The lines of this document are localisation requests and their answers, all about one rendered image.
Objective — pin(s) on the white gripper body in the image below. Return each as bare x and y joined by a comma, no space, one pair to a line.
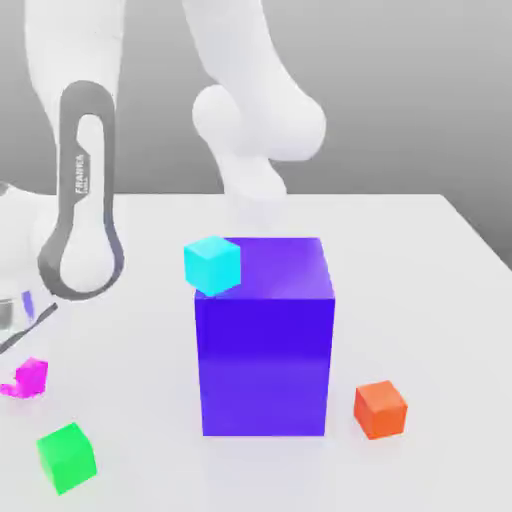
28,339

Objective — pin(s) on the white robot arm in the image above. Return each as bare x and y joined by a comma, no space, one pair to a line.
256,120

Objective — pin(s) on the large purple box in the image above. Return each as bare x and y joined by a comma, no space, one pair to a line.
264,360

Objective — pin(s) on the small orange cube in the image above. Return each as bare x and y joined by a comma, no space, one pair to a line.
380,410

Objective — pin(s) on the small green cube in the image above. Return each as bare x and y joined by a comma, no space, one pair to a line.
67,458

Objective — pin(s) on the small magenta cube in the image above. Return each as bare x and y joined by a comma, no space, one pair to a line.
32,380

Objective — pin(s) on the small cyan cube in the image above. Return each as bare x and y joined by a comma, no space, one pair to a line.
212,264

